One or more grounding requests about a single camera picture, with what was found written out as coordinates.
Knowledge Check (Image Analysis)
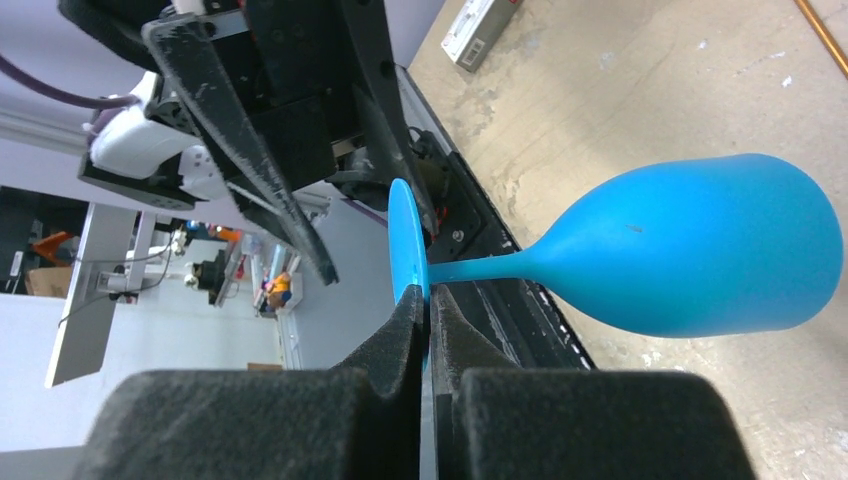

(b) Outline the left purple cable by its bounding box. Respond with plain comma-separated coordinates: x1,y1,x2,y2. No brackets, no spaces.
0,52,140,111

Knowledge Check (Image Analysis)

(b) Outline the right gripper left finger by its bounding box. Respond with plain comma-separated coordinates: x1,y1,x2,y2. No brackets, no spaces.
73,286,424,479

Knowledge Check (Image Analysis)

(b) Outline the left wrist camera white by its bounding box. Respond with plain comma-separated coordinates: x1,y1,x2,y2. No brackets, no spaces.
77,72,228,211

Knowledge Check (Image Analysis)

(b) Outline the blue wine glass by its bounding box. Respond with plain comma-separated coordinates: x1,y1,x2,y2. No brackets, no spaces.
388,153,847,339

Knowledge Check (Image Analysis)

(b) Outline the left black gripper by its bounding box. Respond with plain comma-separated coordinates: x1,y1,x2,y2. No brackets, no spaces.
142,0,438,285

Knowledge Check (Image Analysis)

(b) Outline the gold wire glass rack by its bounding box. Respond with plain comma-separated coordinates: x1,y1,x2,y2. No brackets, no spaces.
794,0,848,78

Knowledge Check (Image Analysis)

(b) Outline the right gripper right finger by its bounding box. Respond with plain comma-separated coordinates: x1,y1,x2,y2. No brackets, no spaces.
429,286,755,479

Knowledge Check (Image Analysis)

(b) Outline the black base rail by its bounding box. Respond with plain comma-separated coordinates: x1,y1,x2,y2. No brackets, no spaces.
331,62,594,372

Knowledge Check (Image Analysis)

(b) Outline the grey wall switch box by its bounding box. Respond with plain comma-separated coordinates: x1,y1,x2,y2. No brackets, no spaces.
440,0,523,73

